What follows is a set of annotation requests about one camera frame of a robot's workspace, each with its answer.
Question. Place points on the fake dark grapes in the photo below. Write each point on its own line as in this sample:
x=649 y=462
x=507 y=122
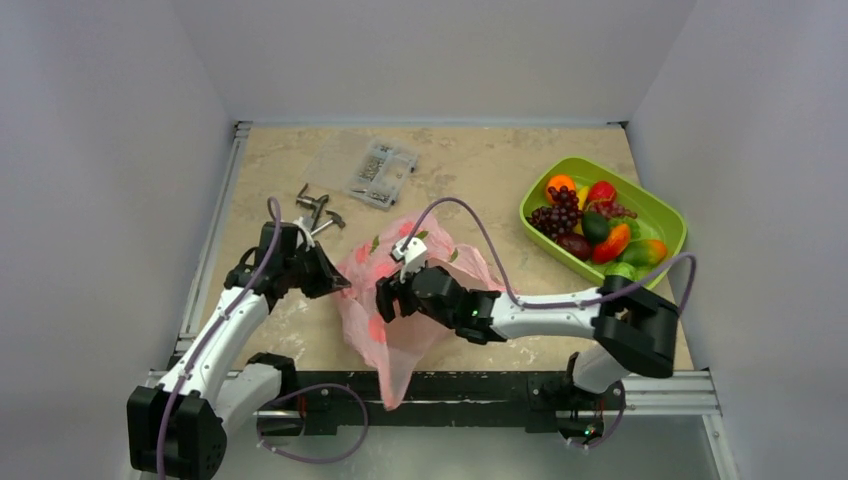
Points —
x=560 y=217

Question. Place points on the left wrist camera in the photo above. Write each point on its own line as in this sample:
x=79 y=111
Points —
x=303 y=228

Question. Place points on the green plastic tray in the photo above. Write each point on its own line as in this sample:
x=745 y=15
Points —
x=656 y=218

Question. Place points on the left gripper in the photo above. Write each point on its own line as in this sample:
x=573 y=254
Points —
x=328 y=280

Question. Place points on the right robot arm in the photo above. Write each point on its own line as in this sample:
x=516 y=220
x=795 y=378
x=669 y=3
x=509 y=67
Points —
x=634 y=329

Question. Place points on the fake red grapes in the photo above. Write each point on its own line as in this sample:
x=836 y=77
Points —
x=611 y=210

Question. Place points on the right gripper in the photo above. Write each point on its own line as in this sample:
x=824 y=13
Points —
x=406 y=297

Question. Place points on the fake green lime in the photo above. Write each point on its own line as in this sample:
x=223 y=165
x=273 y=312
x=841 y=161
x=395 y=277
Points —
x=622 y=269

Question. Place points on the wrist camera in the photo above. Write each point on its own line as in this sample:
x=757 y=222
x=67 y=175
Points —
x=303 y=228
x=411 y=254

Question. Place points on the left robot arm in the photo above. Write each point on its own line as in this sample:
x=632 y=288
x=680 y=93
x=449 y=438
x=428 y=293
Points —
x=180 y=426

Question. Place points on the aluminium frame rail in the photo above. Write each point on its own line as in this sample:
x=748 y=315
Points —
x=198 y=291

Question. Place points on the fake banana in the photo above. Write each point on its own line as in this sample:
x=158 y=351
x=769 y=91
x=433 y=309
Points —
x=582 y=197

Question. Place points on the black metal clamp tool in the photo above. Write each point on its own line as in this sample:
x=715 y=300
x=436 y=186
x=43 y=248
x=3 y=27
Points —
x=316 y=206

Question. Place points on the fake green avocado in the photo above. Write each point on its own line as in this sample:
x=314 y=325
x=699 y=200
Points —
x=595 y=228

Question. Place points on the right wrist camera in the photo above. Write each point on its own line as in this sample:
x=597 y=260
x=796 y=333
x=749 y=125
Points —
x=411 y=254

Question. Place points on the clear screw organizer box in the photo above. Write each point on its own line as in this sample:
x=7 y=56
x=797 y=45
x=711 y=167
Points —
x=382 y=173

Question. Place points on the fake green grapes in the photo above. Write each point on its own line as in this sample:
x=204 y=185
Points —
x=632 y=223

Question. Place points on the fake dark red plum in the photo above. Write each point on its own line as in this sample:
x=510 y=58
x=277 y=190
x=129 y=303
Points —
x=576 y=245

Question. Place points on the fake mango green orange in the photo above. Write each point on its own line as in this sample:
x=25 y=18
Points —
x=644 y=253

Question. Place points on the fake red strawberry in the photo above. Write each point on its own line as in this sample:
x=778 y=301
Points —
x=601 y=192

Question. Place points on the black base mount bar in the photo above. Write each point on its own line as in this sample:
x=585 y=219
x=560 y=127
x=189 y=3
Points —
x=534 y=401

